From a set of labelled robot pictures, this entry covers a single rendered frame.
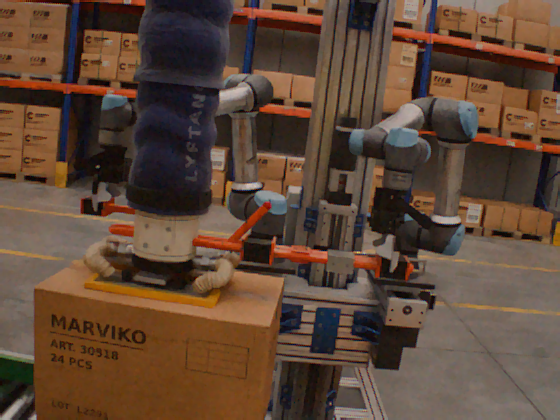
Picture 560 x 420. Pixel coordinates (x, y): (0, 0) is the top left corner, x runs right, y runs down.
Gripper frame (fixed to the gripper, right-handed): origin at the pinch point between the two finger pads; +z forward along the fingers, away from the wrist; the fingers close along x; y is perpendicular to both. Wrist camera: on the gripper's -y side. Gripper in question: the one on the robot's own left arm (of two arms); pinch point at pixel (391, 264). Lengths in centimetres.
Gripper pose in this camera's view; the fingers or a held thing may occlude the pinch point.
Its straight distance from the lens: 149.2
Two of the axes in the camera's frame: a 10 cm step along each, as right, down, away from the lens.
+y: -9.9, -1.3, 0.4
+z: -1.2, 9.8, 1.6
